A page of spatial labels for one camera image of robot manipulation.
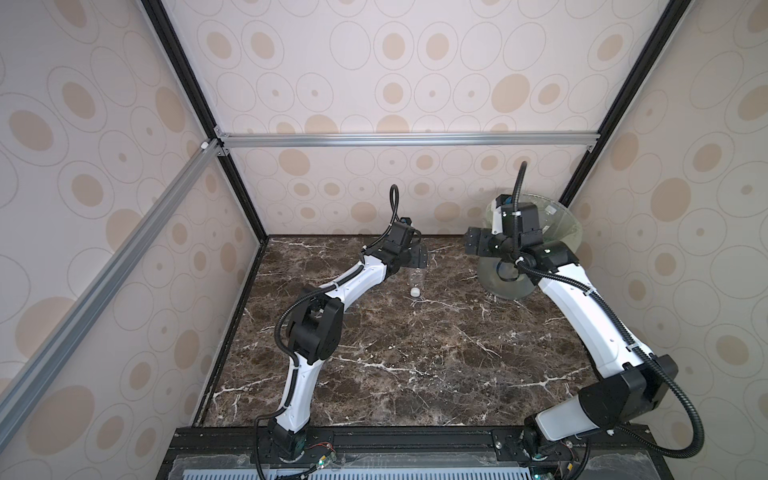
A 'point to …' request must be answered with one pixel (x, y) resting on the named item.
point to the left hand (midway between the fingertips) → (423, 245)
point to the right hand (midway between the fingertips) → (482, 233)
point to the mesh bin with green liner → (558, 224)
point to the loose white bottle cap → (415, 292)
